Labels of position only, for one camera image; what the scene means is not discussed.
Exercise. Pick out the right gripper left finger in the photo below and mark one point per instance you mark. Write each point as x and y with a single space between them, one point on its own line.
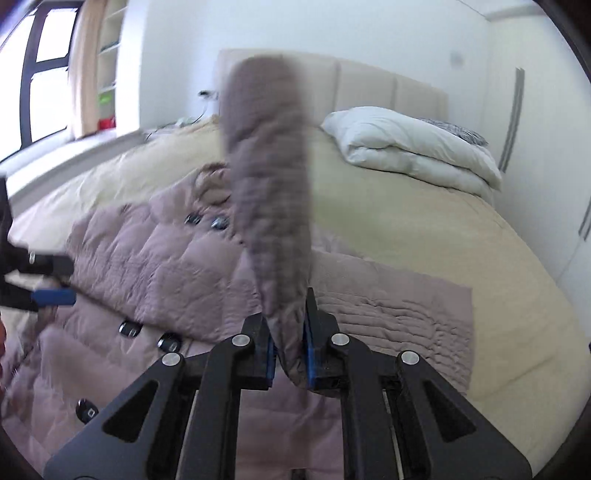
178 420

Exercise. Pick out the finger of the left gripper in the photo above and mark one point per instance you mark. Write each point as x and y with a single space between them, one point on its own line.
54 297
49 265

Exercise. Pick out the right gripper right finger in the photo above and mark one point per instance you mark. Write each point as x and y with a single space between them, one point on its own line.
401 419

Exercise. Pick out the mauve puffer jacket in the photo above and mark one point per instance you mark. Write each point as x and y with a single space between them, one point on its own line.
231 239

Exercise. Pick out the person's left hand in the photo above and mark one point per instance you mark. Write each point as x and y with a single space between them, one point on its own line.
3 337

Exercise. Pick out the beige bed cover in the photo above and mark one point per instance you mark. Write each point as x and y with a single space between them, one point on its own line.
531 362

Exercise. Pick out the red box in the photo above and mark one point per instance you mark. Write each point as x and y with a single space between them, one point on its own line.
106 123

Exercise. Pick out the green container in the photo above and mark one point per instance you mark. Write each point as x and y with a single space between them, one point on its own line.
105 97

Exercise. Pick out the black framed window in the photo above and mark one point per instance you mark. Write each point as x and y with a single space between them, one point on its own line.
34 75

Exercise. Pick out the beige curtain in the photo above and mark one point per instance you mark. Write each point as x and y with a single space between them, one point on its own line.
82 69

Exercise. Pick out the folded white duvet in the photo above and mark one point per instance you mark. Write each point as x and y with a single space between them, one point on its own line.
380 139

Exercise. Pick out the zebra print pillow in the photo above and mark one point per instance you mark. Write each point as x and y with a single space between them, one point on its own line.
469 136

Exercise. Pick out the beige padded headboard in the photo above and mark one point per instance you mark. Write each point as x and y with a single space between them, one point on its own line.
335 84

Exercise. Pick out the white wardrobe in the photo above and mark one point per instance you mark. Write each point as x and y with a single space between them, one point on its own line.
537 119

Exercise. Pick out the wall power socket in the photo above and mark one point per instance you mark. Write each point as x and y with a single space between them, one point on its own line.
208 94

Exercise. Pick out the white wall shelf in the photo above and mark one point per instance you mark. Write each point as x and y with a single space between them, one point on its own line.
109 42

